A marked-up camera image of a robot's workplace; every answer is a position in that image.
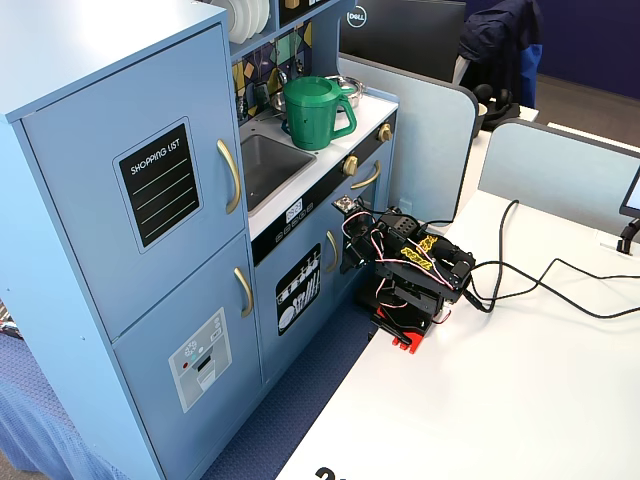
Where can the steel pot with lid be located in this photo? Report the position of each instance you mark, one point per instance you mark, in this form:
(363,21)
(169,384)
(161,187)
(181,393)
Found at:
(352,92)

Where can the black headphones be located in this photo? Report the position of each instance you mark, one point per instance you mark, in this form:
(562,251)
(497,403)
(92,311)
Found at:
(495,105)

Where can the dark blue jacket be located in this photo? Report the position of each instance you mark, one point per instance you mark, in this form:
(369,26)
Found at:
(495,45)

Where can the blue shopping list cabinet door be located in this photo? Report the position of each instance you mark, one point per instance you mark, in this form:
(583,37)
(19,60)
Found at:
(165,100)

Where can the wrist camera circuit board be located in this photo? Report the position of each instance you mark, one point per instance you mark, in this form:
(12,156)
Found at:
(346,205)

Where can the blue ice dispenser print door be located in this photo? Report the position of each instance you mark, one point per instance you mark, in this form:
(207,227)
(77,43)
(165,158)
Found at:
(150,350)

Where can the red table clamp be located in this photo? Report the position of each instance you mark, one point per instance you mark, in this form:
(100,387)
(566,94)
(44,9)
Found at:
(410,342)

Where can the computer monitor with lit screen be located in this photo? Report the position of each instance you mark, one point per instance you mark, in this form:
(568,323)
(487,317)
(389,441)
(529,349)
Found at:
(632,195)

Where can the grey toy sink basin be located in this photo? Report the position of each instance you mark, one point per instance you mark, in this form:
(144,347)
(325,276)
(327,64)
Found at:
(270,160)

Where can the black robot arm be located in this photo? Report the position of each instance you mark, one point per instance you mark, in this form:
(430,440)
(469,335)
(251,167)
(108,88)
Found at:
(415,250)

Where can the blue oven door with window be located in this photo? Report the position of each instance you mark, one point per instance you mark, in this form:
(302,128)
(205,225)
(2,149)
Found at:
(385,180)

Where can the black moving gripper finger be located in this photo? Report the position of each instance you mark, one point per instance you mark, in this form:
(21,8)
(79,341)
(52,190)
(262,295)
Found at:
(364,256)

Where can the white toy plate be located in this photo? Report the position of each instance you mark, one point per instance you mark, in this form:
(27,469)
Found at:
(264,12)
(251,17)
(236,20)

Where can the black Dell monitor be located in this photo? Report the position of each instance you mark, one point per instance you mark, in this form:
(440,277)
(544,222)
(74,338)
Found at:
(400,35)

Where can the blue toy kitchen cabinet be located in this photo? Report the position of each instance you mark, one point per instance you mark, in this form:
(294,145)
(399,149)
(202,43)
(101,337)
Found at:
(65,310)

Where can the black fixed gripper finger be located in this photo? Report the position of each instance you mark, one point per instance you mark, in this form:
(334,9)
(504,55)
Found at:
(349,260)

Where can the light blue desk divider panel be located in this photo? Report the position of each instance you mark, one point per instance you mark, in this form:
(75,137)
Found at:
(425,140)
(550,175)

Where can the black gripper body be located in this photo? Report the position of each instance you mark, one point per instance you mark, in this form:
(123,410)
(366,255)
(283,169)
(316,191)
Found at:
(354,243)

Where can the green plastic pitcher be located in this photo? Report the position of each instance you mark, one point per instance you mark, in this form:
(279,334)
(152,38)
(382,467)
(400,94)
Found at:
(310,120)

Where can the steel bowl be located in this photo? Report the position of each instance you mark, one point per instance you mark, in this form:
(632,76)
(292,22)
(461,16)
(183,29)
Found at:
(277,102)

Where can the gold stove knob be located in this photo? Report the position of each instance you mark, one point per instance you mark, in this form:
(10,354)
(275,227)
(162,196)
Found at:
(385,132)
(350,165)

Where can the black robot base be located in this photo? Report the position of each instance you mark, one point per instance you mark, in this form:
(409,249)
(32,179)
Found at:
(405,305)

